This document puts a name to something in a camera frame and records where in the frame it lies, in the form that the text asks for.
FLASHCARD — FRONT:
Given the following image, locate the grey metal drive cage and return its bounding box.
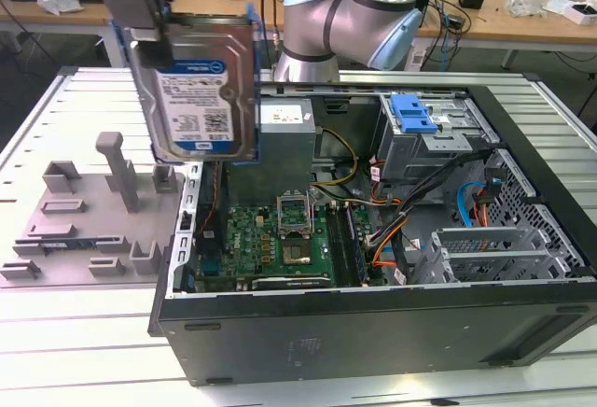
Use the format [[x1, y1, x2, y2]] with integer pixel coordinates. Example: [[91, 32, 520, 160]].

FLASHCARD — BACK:
[[375, 92, 498, 184]]

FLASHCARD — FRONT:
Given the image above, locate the grey parts rack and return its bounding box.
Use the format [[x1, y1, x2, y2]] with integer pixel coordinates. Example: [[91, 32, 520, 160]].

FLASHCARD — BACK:
[[0, 131, 187, 289]]

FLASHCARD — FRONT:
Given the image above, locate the green motherboard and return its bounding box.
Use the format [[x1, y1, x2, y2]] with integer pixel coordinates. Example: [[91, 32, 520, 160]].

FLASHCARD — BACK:
[[193, 201, 388, 287]]

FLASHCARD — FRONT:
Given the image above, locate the RAM stick in slot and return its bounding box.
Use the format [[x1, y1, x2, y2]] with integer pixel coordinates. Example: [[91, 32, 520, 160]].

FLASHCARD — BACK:
[[344, 203, 372, 285]]

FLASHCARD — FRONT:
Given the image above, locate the metal socket cover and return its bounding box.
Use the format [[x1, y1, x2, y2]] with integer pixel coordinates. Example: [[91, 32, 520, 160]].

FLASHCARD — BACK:
[[276, 189, 312, 239]]

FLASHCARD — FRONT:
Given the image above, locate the CPU socket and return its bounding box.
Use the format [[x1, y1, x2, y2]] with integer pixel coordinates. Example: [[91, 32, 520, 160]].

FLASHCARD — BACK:
[[279, 236, 316, 268]]

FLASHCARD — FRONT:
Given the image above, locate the white box with phone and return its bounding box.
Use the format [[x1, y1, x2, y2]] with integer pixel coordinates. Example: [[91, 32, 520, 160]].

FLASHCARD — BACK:
[[563, 0, 597, 25]]

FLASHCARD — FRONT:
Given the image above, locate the black graphics card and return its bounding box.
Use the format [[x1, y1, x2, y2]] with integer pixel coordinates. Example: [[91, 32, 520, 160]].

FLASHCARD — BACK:
[[251, 275, 332, 292]]

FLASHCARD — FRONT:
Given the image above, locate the hard disk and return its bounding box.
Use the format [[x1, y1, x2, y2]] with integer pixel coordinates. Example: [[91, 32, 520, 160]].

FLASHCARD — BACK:
[[110, 3, 262, 165]]

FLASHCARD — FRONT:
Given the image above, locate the yellow wire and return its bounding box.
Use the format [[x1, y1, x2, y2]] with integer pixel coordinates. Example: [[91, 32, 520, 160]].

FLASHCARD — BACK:
[[311, 127, 360, 189]]

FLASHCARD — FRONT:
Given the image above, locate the thick black cable bundle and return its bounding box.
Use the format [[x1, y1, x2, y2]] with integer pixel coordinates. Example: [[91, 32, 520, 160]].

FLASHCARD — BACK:
[[391, 147, 498, 287]]

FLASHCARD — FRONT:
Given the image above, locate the crumpled white paper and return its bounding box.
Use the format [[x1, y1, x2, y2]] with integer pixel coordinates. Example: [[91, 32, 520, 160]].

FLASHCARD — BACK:
[[35, 0, 85, 17]]

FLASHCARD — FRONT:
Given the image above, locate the wooden desk white frame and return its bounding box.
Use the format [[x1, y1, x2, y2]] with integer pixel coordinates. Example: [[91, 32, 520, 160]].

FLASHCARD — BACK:
[[0, 0, 290, 67], [417, 0, 597, 70]]

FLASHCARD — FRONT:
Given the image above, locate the black RAM slot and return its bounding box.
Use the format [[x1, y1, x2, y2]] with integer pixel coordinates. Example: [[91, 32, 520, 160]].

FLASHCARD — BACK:
[[325, 203, 349, 287]]

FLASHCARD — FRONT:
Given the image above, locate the blue data wire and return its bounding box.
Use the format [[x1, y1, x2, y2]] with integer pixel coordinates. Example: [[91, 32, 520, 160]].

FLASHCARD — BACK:
[[456, 166, 504, 229]]

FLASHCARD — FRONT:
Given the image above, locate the grey power supply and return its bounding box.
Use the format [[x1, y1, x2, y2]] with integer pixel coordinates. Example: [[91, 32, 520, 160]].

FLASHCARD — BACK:
[[218, 97, 323, 193]]

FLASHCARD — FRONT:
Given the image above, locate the orange wire bundle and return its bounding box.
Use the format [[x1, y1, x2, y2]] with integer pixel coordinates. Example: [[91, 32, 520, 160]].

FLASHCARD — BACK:
[[366, 218, 411, 271]]

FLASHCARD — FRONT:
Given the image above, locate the grey metal disk bay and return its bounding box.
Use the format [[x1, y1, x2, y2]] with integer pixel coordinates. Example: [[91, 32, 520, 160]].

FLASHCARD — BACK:
[[412, 227, 587, 287]]

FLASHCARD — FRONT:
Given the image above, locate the blue plastic drive latch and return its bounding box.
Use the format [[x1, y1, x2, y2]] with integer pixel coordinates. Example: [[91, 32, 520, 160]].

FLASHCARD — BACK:
[[390, 93, 439, 135]]

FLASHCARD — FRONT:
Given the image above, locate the black PC case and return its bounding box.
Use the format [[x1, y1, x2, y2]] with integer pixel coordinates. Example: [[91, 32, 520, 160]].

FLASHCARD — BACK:
[[147, 73, 597, 387]]

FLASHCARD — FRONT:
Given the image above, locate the clear plastic bag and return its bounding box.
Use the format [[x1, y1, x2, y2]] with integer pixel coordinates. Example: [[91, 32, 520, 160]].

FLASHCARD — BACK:
[[507, 0, 547, 19]]

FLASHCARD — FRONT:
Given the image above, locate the orange power wire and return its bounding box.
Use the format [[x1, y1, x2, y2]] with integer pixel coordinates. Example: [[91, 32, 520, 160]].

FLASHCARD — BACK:
[[473, 191, 490, 229]]

